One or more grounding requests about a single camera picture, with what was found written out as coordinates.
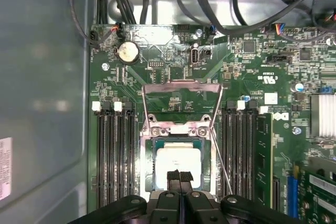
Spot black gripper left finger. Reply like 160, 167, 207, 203
68, 170, 182, 224

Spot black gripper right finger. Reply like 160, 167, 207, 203
179, 170, 300, 224

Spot wire locking lever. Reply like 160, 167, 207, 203
208, 125, 234, 196

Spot CPU with silver top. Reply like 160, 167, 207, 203
152, 137, 211, 192

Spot metal socket cover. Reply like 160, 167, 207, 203
141, 79, 224, 137

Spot CPU socket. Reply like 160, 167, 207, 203
138, 125, 220, 201

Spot RAM slot black clips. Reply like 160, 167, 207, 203
243, 100, 257, 205
222, 100, 236, 198
102, 101, 118, 208
123, 101, 138, 204

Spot black expansion slot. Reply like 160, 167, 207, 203
272, 178, 281, 213

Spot green RAM stick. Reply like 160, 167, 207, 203
256, 112, 274, 208

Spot blue expansion slot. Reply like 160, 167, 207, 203
287, 165, 299, 221

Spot graphics card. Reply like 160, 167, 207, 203
299, 155, 336, 224

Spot green motherboard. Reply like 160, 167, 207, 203
88, 23, 336, 224

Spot internal USB port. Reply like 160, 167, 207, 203
188, 40, 202, 68

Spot silver finned heat sink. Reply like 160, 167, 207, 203
310, 93, 336, 138

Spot round coin battery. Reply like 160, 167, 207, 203
117, 40, 139, 65

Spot white label sticker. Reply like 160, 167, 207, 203
0, 136, 13, 201

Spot black grey PC case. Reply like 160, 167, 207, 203
0, 0, 336, 224

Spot thin black wire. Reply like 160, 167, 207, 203
68, 0, 124, 50

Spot thick black cable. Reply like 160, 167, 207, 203
209, 0, 336, 36

